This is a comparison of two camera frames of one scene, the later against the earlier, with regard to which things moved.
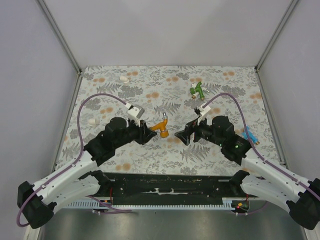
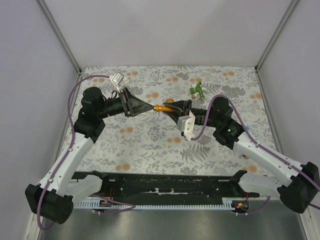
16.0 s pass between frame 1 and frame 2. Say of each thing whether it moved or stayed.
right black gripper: moved
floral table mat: stayed
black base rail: stayed
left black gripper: moved
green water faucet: stayed
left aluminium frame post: stayed
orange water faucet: moved
